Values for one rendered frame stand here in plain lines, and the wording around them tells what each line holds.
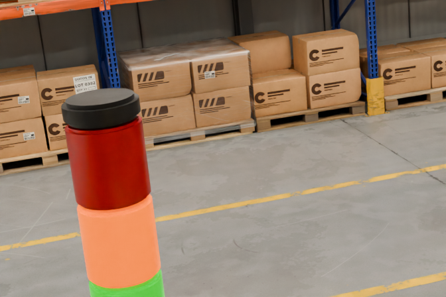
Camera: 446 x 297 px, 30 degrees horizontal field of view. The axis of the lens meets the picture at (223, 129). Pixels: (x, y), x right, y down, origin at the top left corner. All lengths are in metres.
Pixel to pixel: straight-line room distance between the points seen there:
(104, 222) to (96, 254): 0.02
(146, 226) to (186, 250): 5.48
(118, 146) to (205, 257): 5.37
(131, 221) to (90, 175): 0.04
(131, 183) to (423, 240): 5.46
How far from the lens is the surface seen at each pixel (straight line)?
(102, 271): 0.55
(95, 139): 0.52
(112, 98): 0.53
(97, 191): 0.53
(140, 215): 0.54
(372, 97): 8.88
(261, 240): 6.05
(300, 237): 6.06
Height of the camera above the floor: 2.46
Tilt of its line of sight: 16 degrees down
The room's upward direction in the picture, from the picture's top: 6 degrees counter-clockwise
